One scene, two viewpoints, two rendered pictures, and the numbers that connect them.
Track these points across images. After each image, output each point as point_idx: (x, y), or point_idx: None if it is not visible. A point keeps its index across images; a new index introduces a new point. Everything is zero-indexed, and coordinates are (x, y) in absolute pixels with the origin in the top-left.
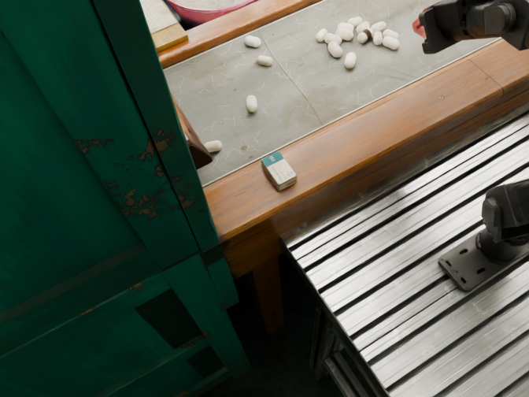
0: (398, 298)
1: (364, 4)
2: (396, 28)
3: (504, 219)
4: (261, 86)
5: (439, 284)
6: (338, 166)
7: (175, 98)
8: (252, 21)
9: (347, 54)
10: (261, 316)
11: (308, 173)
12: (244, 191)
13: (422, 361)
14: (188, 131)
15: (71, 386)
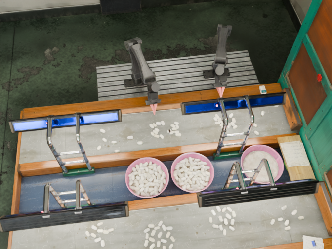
0: (241, 72)
1: (215, 135)
2: (211, 122)
3: None
4: (258, 119)
5: (231, 71)
6: (248, 87)
7: (283, 124)
8: (255, 137)
9: (231, 116)
10: None
11: (255, 88)
12: (271, 90)
13: (242, 62)
14: None
15: None
